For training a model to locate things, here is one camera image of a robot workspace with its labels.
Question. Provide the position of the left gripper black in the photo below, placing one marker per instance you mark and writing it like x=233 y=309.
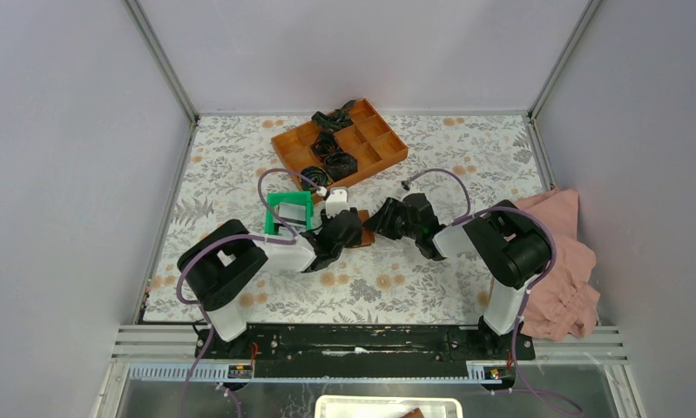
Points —
x=324 y=219

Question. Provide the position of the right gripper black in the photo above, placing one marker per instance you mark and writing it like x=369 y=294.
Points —
x=382 y=224

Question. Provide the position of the brown leather card holder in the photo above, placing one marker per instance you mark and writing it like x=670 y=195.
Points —
x=367 y=238

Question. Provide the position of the green plastic card box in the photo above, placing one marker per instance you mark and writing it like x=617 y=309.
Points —
x=295 y=209

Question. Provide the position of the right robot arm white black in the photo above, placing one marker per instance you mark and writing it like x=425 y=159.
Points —
x=515 y=248

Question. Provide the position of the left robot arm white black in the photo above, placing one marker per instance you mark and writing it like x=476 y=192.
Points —
x=220 y=266

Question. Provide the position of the black items in tray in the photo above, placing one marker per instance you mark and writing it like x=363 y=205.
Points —
x=336 y=162

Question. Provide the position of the orange wooden compartment tray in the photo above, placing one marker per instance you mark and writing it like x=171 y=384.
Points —
x=370 y=140

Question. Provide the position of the pink crumpled cloth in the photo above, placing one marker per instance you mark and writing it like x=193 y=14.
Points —
x=564 y=302

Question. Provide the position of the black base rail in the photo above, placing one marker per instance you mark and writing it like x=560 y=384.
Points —
x=304 y=351

